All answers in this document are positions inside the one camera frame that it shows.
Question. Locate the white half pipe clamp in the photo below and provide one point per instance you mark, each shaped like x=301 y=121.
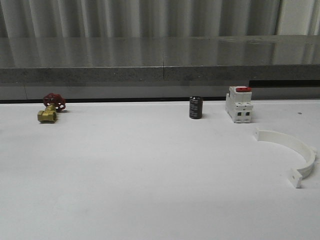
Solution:
x=309 y=153

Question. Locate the black cylindrical capacitor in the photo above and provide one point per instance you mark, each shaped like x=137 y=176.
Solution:
x=195 y=107

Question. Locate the brass valve red handwheel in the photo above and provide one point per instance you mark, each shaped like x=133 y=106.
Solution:
x=53 y=103

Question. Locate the grey stone countertop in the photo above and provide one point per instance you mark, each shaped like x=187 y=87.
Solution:
x=257 y=61

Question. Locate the grey pleated curtain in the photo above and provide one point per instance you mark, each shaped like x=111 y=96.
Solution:
x=137 y=18

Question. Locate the white circuit breaker red switch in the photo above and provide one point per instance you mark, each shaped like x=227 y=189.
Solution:
x=238 y=104

